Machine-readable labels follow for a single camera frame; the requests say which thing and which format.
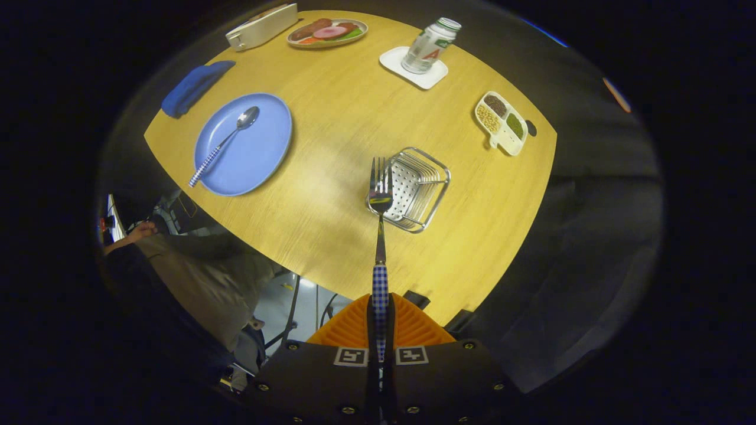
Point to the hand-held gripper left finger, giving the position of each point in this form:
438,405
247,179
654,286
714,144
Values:
313,383

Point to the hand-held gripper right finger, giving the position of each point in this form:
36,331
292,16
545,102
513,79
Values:
449,383

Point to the person's khaki trousers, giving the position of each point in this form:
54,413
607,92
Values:
207,283

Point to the blue round plate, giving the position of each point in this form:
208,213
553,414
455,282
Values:
260,147

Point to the white divided dish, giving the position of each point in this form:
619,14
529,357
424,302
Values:
508,144

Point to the pile of green beans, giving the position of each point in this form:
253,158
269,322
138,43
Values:
515,126

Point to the pile of yellow beans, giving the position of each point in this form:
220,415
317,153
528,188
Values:
488,119

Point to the pile of dark brown beans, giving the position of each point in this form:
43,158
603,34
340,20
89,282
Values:
496,105

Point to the white square coaster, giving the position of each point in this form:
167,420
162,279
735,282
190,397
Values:
428,79

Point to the blue folded cloth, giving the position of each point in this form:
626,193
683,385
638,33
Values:
195,88

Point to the white drink bottle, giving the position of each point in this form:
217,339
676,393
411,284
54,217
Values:
428,47

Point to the oval plate of food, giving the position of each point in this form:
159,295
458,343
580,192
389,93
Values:
328,42

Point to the red tomato slice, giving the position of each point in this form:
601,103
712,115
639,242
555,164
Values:
310,41

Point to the pink ham slice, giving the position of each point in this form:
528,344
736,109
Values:
329,32

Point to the green lettuce leaf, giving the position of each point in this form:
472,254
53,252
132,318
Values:
353,34

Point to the brown meat slice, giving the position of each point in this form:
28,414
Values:
307,29

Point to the white toaster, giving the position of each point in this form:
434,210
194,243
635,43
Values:
260,29

